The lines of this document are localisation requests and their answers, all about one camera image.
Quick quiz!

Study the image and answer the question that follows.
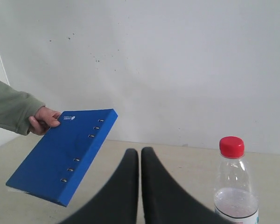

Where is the blue ring binder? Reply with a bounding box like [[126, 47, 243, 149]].
[[6, 109, 118, 207]]

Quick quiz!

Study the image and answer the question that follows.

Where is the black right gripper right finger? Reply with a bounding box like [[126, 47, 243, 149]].
[[141, 147, 230, 224]]

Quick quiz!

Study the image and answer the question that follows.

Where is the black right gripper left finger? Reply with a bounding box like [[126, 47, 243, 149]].
[[61, 148, 139, 224]]

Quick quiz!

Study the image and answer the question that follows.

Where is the clear water bottle red cap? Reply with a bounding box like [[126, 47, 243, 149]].
[[214, 136, 259, 224]]

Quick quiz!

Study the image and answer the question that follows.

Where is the person's open hand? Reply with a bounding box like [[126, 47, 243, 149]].
[[28, 106, 61, 136]]

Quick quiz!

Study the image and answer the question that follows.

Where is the green sleeved forearm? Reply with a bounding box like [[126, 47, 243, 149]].
[[0, 81, 45, 135]]

